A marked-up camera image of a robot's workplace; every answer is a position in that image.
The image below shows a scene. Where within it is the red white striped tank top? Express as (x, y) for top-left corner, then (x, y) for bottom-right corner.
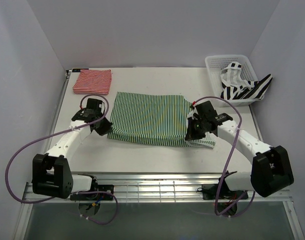
(72, 69), (112, 95)

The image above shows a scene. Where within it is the black white striped tank top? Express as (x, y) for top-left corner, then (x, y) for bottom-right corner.
(220, 61), (273, 100)

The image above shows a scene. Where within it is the green white striped tank top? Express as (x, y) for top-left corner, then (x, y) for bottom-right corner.
(108, 92), (216, 149)

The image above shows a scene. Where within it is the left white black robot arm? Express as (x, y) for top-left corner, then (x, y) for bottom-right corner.
(32, 98), (113, 200)

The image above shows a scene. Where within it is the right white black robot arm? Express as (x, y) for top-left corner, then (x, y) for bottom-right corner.
(185, 101), (294, 199)

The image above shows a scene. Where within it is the blue label sticker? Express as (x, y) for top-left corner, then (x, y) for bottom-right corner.
(71, 68), (89, 73)

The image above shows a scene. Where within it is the aluminium frame rail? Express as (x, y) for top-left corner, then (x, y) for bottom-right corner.
(22, 172), (293, 204)

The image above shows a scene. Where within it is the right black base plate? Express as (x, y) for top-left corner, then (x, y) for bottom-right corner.
(197, 184), (244, 201)

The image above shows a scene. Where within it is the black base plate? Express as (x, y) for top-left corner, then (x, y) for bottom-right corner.
(69, 184), (115, 202)
(197, 184), (244, 201)

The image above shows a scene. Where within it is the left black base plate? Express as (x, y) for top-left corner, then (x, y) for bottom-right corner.
(69, 184), (115, 202)

